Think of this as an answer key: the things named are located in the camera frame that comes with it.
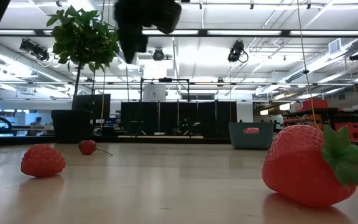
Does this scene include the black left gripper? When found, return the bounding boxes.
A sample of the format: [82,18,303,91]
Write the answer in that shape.
[114,0,182,64]

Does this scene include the red toy cherry with stem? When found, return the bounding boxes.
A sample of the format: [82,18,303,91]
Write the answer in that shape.
[78,139,114,157]

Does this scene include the medium red toy strawberry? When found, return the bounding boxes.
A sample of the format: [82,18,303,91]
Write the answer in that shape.
[21,143,67,179]

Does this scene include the blue-grey plastic tub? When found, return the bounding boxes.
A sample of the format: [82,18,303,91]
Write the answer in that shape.
[227,121,275,151]

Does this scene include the large red toy strawberry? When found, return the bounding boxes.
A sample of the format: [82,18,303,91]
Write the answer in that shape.
[261,124,358,208]

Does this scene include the green tree in black pot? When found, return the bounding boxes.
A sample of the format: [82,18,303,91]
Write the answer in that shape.
[45,5,121,144]

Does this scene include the black monitor screen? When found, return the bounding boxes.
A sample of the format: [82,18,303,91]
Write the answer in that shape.
[73,93,112,127]

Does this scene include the black partition panels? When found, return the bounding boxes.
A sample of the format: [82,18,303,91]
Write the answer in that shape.
[120,100,238,137]

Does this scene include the background robot with green light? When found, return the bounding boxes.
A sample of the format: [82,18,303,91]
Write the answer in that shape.
[177,117,202,136]

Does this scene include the red storage bin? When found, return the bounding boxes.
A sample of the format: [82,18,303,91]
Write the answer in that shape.
[296,99,329,112]

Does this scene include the white ceiling air vent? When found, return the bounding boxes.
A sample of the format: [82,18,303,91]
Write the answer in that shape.
[328,38,342,55]

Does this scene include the dark storage shelf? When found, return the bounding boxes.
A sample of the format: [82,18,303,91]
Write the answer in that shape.
[282,107,358,129]

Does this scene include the red plastic crate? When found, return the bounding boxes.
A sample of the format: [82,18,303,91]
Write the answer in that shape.
[333,122,358,141]

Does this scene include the black metal frame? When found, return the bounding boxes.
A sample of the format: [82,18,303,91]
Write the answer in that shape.
[139,77,191,103]

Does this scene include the black ceiling light rail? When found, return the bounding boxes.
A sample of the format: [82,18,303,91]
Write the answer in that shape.
[0,28,358,37]

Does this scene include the black table rail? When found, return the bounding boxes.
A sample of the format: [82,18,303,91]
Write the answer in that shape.
[0,134,232,146]

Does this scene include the hanging yellow cable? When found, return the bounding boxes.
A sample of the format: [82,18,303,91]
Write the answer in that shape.
[296,0,323,132]

